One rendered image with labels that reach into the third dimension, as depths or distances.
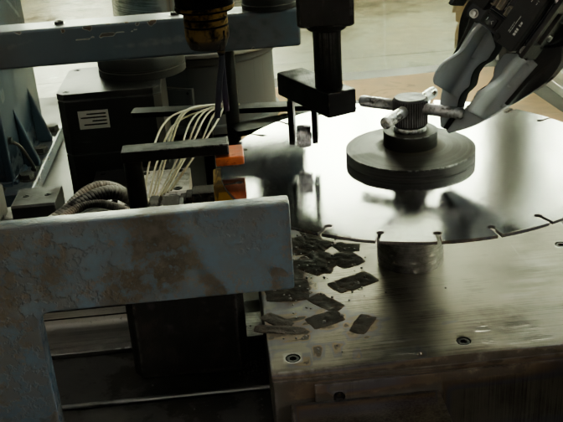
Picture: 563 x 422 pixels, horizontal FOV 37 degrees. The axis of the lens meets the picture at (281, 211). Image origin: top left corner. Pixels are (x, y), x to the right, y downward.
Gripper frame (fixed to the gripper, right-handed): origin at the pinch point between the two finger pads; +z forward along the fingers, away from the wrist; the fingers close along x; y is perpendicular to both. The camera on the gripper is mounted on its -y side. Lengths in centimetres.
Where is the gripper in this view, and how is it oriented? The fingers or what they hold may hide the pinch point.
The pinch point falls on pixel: (457, 116)
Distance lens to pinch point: 73.2
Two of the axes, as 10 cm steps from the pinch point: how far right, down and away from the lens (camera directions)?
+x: 6.8, 6.5, -3.5
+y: -5.8, 1.8, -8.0
